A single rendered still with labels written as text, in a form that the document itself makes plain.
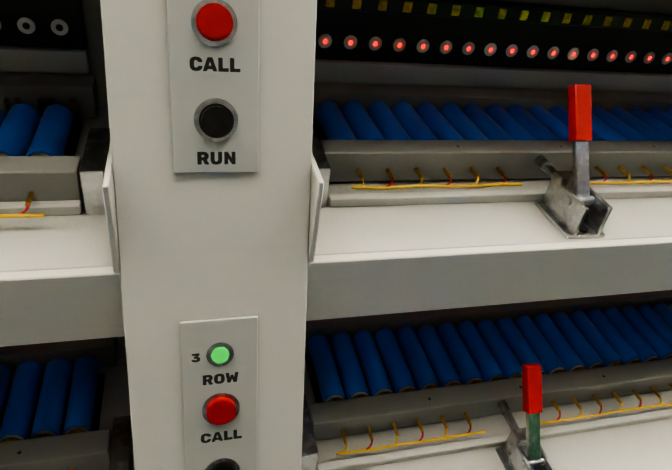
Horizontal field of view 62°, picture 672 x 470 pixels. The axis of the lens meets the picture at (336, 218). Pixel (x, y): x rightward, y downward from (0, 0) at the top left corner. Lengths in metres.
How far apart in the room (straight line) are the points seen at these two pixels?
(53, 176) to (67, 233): 0.03
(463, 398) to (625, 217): 0.18
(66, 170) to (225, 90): 0.10
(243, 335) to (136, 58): 0.15
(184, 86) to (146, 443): 0.19
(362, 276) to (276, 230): 0.06
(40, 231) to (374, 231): 0.18
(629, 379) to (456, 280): 0.26
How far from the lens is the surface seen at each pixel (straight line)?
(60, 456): 0.43
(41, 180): 0.33
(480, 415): 0.50
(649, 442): 0.56
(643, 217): 0.43
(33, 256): 0.31
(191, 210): 0.28
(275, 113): 0.27
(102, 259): 0.30
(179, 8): 0.27
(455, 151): 0.38
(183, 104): 0.27
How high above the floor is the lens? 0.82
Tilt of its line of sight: 17 degrees down
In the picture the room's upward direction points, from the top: 3 degrees clockwise
